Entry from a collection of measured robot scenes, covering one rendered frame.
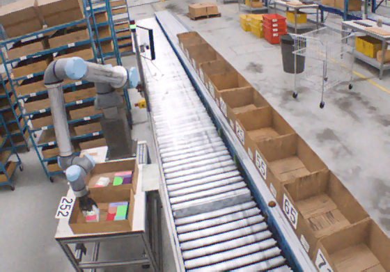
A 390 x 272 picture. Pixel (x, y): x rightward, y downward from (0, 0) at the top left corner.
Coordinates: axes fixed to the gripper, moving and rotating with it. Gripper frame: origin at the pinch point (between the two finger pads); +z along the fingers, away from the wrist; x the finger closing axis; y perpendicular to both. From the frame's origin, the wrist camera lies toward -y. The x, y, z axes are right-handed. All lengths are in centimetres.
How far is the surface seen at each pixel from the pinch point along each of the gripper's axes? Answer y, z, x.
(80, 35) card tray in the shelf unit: -157, -81, -4
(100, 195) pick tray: -13.1, -2.7, 6.0
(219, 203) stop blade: 13, 1, 78
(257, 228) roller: 37, 4, 93
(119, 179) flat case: -31.1, 0.2, 18.4
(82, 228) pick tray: 13.5, -2.0, -5.2
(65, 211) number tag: 2.2, -7.4, -15.3
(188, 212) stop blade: 13, 2, 59
